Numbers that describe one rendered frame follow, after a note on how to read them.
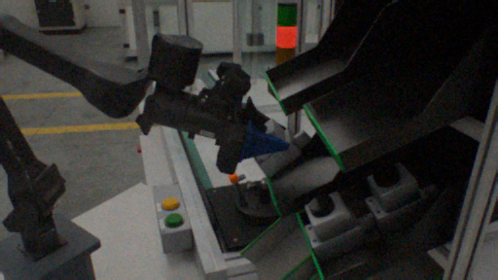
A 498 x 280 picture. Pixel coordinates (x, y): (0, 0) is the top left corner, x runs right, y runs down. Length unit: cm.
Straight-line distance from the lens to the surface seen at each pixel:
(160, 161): 146
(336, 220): 50
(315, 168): 67
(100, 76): 60
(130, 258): 107
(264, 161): 62
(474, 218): 47
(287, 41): 105
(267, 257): 81
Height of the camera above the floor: 155
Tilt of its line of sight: 26 degrees down
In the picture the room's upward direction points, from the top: straight up
